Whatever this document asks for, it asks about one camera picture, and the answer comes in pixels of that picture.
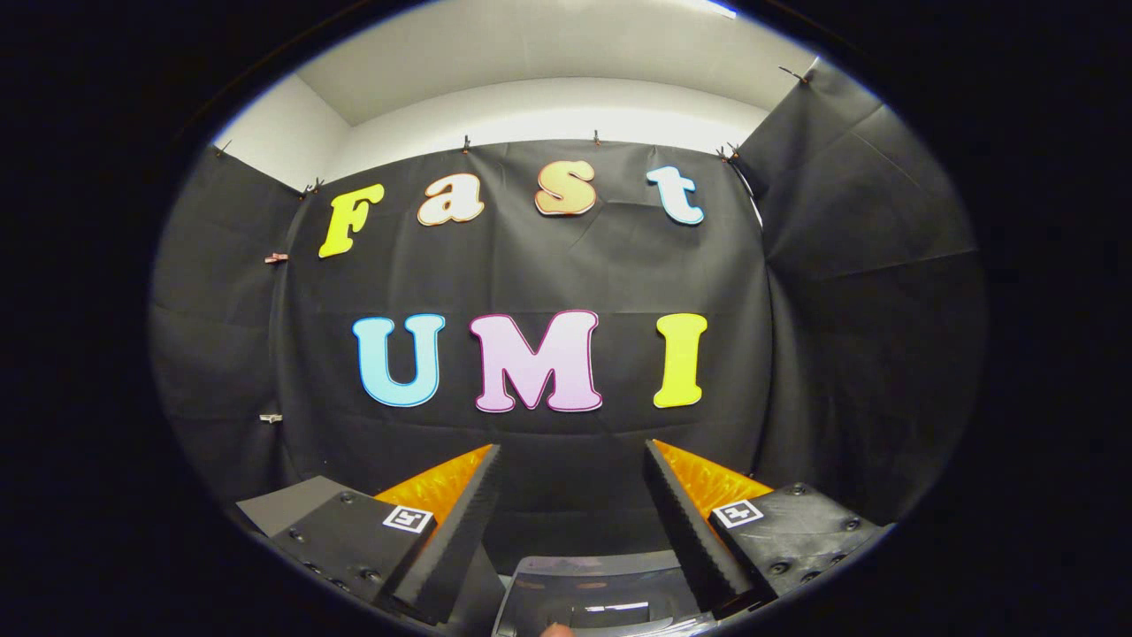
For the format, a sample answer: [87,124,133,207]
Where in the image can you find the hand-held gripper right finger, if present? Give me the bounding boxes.
[643,440,885,621]

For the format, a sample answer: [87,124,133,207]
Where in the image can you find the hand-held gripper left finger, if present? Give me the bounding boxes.
[270,444,503,625]

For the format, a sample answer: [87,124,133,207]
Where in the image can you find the grey washing machine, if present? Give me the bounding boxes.
[491,549,719,637]

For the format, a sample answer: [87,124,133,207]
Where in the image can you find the grey table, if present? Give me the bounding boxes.
[234,475,356,541]

